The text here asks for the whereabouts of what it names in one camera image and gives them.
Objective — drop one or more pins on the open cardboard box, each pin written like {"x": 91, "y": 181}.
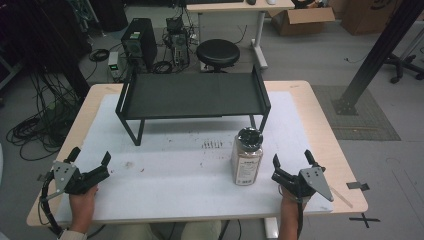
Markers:
{"x": 301, "y": 20}

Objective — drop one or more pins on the person's left hand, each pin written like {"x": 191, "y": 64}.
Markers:
{"x": 82, "y": 209}

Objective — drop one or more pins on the open computer case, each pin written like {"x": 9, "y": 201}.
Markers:
{"x": 177, "y": 41}

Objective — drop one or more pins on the black office chair base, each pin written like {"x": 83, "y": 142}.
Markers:
{"x": 405, "y": 65}

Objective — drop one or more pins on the black metal shelf rack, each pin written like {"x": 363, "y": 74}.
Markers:
{"x": 193, "y": 96}

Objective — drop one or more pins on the black round stool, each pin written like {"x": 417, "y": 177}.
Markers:
{"x": 217, "y": 54}

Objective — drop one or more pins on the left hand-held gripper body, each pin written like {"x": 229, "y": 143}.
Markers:
{"x": 71, "y": 178}

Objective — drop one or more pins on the black computer tower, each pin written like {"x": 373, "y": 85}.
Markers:
{"x": 140, "y": 41}

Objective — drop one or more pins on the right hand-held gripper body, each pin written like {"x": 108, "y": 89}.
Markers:
{"x": 302, "y": 183}

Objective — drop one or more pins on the black metal stand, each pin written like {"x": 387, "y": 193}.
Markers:
{"x": 376, "y": 56}

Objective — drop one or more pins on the clear jar with black lid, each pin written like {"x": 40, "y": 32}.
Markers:
{"x": 247, "y": 156}

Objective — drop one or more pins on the white desk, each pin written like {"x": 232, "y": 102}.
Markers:
{"x": 241, "y": 20}

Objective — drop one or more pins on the small white power unit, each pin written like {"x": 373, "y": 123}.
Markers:
{"x": 114, "y": 65}

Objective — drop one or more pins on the white table mat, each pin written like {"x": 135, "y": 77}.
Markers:
{"x": 193, "y": 156}

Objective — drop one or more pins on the grey floor mat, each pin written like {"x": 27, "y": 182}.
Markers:
{"x": 366, "y": 123}

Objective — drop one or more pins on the large cardboard box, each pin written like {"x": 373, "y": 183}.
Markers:
{"x": 368, "y": 16}

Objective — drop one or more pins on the black tape piece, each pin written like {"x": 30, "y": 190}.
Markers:
{"x": 357, "y": 185}

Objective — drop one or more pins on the person's right hand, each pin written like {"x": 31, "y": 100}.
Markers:
{"x": 291, "y": 203}

